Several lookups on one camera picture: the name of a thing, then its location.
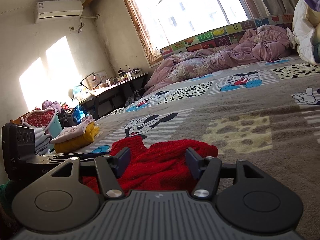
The black desk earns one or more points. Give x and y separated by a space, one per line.
112 87

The white folded garment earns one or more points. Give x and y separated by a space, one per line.
41 135

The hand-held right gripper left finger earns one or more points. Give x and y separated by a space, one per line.
124 158

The pink folded garment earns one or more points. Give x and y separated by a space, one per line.
72 131

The yellow folded sweater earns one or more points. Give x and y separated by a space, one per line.
82 138

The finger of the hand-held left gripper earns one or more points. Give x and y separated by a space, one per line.
87 155

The colourful letter headboard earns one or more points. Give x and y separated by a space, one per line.
220 33

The pink cloth heap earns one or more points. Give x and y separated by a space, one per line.
50 104

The cartoon mouse printed blanket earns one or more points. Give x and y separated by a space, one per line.
250 110

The window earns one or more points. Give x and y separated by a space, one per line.
187 5

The picture frame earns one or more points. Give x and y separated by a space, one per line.
101 76

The grey folded pants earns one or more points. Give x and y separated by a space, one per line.
42 148

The blue ribbed folded garment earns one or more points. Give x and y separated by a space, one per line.
317 52

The red floral basket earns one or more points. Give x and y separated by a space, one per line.
41 118

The red knit sweater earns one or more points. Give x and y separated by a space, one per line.
160 165

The blue plastic bag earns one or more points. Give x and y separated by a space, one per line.
78 113

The white air conditioner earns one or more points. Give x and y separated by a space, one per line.
58 8

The dark clothes pile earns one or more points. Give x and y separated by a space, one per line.
66 117

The desk lamp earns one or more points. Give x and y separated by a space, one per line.
86 80

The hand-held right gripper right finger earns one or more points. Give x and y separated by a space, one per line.
192 162

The purple duvet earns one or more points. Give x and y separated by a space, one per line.
212 57

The grey cloth under desk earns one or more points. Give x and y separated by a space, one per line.
133 97

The teal storage box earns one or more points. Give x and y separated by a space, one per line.
56 127

